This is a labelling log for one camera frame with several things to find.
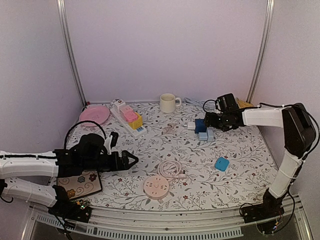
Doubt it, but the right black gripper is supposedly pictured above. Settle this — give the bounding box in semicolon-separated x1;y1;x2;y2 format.
204;112;230;131

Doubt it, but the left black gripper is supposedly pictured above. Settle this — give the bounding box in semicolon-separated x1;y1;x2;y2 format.
82;150;139;173

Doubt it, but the light blue power strip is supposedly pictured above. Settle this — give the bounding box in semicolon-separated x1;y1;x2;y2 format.
206;127;215;142

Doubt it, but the dark blue cube adapter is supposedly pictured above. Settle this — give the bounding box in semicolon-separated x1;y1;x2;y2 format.
194;118;207;134

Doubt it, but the light blue plug adapter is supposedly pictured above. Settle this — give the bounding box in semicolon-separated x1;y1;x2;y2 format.
198;132;208;141

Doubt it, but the small white charger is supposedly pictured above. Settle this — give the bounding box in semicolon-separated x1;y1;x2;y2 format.
183;121;196;131

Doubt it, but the pink round socket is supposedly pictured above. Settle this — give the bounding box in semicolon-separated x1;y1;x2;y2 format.
143;175;170;200

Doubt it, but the cyan plug adapter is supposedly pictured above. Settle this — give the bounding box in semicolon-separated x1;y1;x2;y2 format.
214;157;230;172

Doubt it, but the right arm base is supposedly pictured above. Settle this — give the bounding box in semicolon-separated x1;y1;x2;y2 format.
239;202;285;235

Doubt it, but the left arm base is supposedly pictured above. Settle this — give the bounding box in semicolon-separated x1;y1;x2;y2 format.
48;200;92;223

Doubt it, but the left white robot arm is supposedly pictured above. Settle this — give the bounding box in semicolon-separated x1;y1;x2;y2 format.
0;149;139;217

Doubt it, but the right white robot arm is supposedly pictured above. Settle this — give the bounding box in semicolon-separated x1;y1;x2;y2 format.
203;103;320;218

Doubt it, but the light pink plug adapter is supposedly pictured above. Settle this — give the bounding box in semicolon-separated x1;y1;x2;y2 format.
119;105;133;115

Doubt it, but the white cartoon plug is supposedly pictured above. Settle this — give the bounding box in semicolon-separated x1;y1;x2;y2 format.
111;98;126;108

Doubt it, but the yellow leaf dish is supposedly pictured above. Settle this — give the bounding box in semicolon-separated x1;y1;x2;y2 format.
236;98;254;109

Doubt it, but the white power strip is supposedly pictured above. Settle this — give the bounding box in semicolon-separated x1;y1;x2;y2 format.
110;107;148;140

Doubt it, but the yellow cube adapter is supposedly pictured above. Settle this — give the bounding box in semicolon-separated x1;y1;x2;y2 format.
128;112;143;130

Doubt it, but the floral square coaster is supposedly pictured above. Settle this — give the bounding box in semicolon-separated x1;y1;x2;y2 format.
56;171;102;200

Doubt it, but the pink plate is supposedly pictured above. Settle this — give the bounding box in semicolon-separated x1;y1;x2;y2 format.
79;105;110;127

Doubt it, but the cream mug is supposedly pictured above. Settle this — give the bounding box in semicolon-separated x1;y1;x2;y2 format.
159;93;182;113

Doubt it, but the light blue coiled cable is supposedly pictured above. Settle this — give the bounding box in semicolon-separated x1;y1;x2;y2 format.
184;97;216;111

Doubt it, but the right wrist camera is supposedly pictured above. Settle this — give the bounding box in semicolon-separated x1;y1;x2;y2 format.
217;93;239;113

